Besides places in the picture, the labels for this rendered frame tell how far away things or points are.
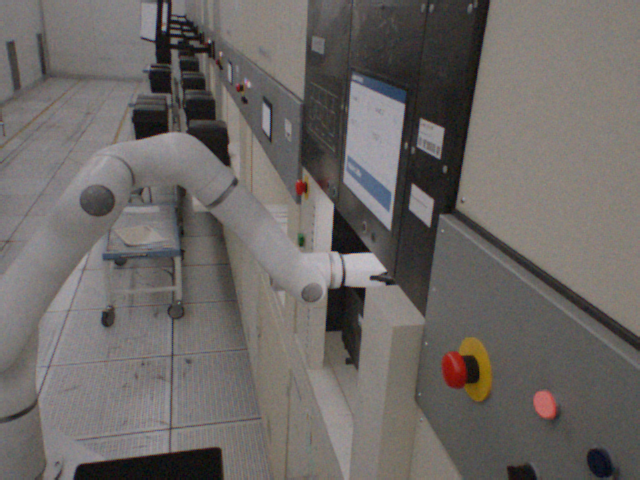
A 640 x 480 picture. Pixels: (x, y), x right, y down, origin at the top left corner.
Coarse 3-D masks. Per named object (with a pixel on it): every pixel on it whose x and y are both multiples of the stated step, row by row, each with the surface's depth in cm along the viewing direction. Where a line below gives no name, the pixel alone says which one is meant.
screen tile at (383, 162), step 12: (384, 108) 91; (384, 120) 91; (372, 132) 97; (384, 132) 91; (396, 132) 86; (372, 144) 97; (396, 144) 86; (372, 156) 97; (384, 156) 92; (384, 168) 92
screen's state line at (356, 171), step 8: (352, 160) 109; (352, 168) 109; (360, 168) 104; (352, 176) 109; (360, 176) 104; (368, 176) 100; (360, 184) 104; (368, 184) 100; (376, 184) 96; (376, 192) 96; (384, 192) 92; (384, 200) 92
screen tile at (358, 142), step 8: (352, 96) 108; (360, 96) 103; (368, 96) 99; (352, 104) 108; (360, 104) 103; (352, 112) 108; (360, 112) 103; (368, 120) 99; (352, 128) 108; (368, 128) 99; (352, 136) 108; (360, 136) 104; (368, 136) 99; (352, 144) 108; (360, 144) 104; (368, 144) 99; (360, 152) 104
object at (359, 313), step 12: (348, 288) 146; (360, 288) 148; (348, 300) 146; (360, 300) 136; (348, 312) 146; (360, 312) 136; (348, 324) 146; (360, 324) 136; (348, 336) 147; (360, 336) 137; (348, 348) 147; (360, 348) 137; (348, 360) 149
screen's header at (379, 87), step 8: (352, 72) 107; (352, 80) 107; (360, 80) 103; (368, 80) 98; (376, 80) 94; (368, 88) 98; (376, 88) 94; (384, 88) 91; (392, 88) 87; (392, 96) 88; (400, 96) 84
